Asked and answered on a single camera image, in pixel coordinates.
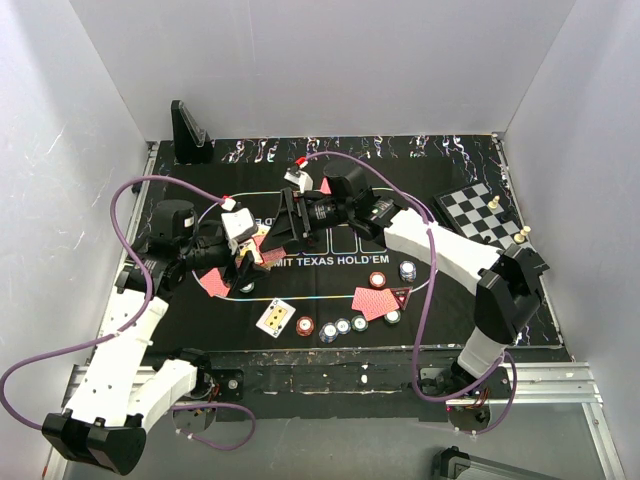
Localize red back card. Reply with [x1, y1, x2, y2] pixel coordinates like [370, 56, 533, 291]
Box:
[320, 178, 331, 195]
[261, 247, 287, 268]

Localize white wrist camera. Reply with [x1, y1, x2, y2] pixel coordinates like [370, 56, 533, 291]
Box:
[221, 208, 258, 254]
[284, 164, 313, 193]

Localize black case bottom corner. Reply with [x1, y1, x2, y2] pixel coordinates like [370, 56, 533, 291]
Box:
[431, 445, 551, 480]

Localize white chess pawn far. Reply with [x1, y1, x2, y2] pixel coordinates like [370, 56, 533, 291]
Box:
[489, 196, 500, 210]

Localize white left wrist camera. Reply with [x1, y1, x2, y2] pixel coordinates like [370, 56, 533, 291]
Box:
[221, 208, 258, 254]

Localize red poker chip stack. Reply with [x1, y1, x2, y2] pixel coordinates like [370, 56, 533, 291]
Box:
[296, 316, 315, 337]

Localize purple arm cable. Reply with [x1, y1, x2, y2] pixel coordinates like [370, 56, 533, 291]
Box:
[295, 151, 518, 434]
[0, 175, 257, 451]

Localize black white chess board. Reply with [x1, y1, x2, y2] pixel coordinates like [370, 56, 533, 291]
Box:
[433, 181, 522, 250]

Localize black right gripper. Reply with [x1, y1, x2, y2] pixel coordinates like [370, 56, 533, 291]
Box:
[259, 187, 353, 258]

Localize three of spades card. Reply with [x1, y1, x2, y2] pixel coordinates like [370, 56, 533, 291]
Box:
[256, 298, 296, 338]

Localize white chess pawn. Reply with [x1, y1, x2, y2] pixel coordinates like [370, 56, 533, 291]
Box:
[489, 196, 500, 210]
[514, 226, 531, 244]

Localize green chips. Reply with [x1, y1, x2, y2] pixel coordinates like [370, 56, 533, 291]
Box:
[240, 283, 255, 294]

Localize red back cards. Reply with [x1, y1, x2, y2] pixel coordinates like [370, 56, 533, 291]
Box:
[199, 268, 230, 298]
[351, 287, 399, 321]

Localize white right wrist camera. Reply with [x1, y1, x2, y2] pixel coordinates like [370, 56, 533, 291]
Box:
[284, 164, 313, 193]

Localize red triangular acrylic marker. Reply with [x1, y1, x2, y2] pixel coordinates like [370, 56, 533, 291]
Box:
[391, 287, 412, 310]

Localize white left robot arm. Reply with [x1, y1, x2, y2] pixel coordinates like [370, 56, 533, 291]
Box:
[41, 200, 244, 475]

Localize blue chip aside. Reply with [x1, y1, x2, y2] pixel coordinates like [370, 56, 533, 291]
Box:
[335, 318, 351, 335]

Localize red chips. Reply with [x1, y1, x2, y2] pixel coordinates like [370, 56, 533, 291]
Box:
[369, 271, 386, 289]

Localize red playing card box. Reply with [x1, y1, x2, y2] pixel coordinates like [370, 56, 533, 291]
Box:
[236, 234, 266, 267]

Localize blue poker chip stack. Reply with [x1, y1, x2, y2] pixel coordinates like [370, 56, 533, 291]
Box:
[319, 322, 339, 344]

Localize green poker chip stack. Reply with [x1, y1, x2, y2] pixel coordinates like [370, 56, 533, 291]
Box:
[351, 315, 368, 332]

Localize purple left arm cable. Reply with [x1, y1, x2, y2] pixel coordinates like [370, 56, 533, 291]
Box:
[0, 175, 257, 451]

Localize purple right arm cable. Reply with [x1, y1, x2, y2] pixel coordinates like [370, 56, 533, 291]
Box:
[295, 151, 518, 434]

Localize blue chips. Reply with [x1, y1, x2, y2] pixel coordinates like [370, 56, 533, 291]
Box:
[399, 261, 417, 283]

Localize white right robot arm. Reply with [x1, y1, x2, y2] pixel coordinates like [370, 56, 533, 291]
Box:
[261, 152, 548, 398]

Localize black poker table mat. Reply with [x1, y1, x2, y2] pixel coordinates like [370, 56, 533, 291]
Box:
[119, 133, 565, 349]

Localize black card shoe stand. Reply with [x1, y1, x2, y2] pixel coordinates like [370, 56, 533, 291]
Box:
[170, 100, 214, 165]

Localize white chess pawn near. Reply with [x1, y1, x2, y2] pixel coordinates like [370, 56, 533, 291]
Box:
[514, 226, 531, 244]

